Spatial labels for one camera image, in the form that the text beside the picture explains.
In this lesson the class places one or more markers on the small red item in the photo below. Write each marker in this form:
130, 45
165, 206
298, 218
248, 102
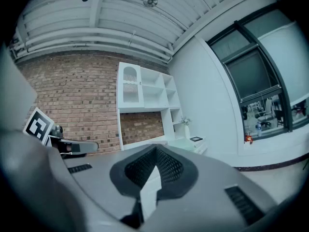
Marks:
248, 138

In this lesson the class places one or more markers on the clear water bottle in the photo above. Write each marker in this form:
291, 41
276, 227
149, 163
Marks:
259, 129

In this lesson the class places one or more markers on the white vase with flowers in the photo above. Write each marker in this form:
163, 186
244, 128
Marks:
187, 132

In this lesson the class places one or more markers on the white desk hutch unit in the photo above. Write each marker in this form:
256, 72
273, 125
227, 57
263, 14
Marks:
149, 98

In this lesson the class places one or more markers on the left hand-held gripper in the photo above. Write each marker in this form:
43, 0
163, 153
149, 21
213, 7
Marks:
38, 127

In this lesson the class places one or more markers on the black picture frame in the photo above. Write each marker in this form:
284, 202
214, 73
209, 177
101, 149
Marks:
196, 139

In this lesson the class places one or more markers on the white office chair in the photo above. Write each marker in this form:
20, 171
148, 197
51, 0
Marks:
264, 117

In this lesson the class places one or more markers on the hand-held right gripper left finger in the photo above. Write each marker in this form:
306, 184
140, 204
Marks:
101, 178

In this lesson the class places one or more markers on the dark framed window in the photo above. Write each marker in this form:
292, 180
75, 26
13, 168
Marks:
253, 76

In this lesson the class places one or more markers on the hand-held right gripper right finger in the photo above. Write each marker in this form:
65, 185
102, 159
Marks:
205, 197

